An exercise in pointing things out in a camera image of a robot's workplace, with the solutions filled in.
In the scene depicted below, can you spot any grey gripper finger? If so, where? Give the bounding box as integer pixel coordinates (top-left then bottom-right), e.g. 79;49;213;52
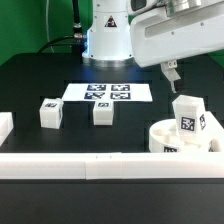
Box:
160;60;181;93

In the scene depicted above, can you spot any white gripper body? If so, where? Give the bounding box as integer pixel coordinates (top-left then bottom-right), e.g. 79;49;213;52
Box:
129;0;224;67

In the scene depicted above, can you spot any white round stool seat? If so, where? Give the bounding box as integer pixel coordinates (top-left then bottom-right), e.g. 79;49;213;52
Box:
149;119;211;153

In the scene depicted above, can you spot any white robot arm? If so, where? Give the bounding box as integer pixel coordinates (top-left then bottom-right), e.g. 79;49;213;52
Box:
83;0;224;92

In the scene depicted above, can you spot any white right fence piece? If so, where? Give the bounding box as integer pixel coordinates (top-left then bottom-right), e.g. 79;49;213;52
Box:
205;111;224;153

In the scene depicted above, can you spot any white fence piece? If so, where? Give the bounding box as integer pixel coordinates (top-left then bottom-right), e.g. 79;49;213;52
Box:
0;112;14;147
205;111;224;153

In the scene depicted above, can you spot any white fiducial marker sheet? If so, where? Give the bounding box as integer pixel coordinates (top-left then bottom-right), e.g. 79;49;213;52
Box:
62;83;153;102

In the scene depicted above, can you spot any white front fence bar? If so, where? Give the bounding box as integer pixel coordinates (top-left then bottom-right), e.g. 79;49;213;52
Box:
0;152;224;180

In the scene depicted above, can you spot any white left fence piece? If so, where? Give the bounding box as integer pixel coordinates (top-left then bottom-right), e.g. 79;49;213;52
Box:
0;112;14;147

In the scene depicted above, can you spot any black thick cable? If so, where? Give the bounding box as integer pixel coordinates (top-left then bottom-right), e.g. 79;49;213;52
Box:
37;0;88;54

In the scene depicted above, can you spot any thin white cable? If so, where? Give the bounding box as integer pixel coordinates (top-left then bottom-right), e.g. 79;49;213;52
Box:
45;0;55;54

